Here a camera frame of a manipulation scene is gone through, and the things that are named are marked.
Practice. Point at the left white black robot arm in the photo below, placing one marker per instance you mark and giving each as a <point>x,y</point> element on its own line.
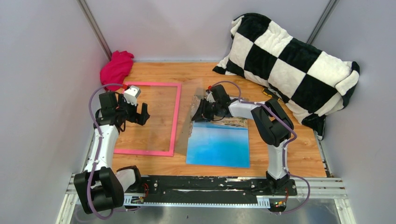
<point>98,187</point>

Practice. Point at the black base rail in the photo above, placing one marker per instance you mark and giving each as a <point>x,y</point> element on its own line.
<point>210,191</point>

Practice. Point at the black white checkered pillow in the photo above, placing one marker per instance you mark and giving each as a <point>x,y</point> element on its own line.
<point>311,83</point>

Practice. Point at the left aluminium corner post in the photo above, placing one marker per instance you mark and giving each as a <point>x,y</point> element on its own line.
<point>95,27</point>

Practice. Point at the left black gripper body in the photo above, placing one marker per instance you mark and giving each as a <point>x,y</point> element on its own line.
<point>127,111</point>

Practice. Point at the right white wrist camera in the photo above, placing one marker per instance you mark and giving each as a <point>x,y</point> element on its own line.
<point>209,96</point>

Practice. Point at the yellow black screwdriver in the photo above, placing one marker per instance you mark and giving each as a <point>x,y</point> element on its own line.
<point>271,94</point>

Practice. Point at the brown frame backing board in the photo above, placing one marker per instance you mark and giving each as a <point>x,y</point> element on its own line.
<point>187,111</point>

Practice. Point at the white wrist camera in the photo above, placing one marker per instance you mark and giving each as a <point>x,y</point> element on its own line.
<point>209,96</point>
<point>131,94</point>

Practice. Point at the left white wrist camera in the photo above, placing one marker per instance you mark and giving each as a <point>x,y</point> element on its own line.
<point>131,94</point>

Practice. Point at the clear acrylic glazing sheet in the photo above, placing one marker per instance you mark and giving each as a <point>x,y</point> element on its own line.
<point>155,134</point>

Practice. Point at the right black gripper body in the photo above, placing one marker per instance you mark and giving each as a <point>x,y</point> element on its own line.
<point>209,109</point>

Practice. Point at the aluminium corner post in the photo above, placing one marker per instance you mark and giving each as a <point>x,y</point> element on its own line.
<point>95,27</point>
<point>328,10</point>

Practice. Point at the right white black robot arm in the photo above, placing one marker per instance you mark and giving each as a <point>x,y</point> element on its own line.
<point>273,124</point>

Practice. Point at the magenta cloth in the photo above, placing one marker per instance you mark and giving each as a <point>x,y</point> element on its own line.
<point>119,67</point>

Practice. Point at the beach landscape photo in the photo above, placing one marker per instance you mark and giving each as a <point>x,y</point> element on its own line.
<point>222,142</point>

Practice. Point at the right aluminium corner post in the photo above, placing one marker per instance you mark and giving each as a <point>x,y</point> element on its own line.
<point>328,10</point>

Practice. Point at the pink picture frame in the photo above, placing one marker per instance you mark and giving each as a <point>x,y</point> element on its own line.
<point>170,151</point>

